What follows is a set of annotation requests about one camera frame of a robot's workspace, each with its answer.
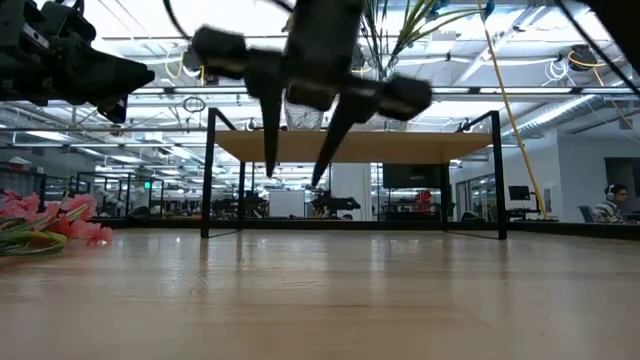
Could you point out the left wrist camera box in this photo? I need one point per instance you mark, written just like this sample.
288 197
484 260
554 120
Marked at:
70 20

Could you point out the round glass vase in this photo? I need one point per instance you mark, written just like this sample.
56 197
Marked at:
389 67

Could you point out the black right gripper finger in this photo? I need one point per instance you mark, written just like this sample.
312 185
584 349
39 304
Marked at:
347 117
270 125

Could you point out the person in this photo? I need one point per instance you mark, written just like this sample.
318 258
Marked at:
610 207

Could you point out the square faceted glass vase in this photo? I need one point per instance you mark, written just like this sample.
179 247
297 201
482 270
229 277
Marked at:
305 120

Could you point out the black computer monitor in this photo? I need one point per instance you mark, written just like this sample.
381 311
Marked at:
519 193

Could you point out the wooden shelf with black frame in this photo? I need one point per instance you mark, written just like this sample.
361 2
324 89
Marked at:
400 147

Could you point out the pink artificial flower bunch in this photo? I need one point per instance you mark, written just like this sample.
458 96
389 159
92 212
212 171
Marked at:
80 205

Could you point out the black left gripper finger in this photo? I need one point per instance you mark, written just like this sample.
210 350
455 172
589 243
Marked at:
110 65
110 90

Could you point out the black aluminium rig frame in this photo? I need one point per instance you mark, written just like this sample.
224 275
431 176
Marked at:
350 223

